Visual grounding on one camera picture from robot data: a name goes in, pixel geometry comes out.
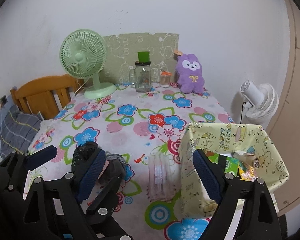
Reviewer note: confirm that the green cup on jar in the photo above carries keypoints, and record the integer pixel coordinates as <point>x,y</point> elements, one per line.
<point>143,56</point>

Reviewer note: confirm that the green desk fan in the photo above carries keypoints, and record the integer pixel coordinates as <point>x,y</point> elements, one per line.
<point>83,54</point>

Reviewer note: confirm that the white floor fan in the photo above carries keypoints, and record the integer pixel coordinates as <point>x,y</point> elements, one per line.
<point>254,103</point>

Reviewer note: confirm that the toothpick jar orange lid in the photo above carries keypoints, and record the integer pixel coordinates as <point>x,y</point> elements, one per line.
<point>165,78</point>

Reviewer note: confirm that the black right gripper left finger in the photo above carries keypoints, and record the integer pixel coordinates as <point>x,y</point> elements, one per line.
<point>53,210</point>

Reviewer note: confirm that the glass mason jar mug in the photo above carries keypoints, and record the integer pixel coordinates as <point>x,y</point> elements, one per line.
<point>140,77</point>

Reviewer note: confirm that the grey plaid pillow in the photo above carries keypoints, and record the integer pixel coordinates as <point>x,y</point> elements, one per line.
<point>17,131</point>

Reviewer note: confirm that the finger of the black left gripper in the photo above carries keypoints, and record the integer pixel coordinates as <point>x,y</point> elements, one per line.
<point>15,167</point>
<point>103,206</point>

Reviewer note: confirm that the clear plastic package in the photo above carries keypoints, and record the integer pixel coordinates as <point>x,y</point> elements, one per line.
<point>160,183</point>

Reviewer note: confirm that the yellow cartoon storage box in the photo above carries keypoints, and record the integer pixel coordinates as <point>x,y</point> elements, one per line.
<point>250,144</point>

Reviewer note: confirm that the green tissue pack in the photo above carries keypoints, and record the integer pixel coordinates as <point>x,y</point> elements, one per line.
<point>228,164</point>

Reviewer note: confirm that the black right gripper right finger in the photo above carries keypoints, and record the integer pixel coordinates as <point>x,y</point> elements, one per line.
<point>258,219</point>

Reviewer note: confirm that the wooden bed headboard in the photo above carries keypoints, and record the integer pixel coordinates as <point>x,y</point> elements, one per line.
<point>38,95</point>

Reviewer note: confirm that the green patterned wall board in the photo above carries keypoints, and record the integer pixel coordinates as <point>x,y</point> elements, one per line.
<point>122,53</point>

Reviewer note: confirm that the dark grey sock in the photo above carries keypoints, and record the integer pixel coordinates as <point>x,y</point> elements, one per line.
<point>115,165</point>

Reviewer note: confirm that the floral tablecloth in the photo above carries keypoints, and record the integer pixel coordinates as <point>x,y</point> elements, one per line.
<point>135,126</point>

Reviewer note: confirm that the purple plush bunny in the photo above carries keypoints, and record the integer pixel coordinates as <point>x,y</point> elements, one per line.
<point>189,74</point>

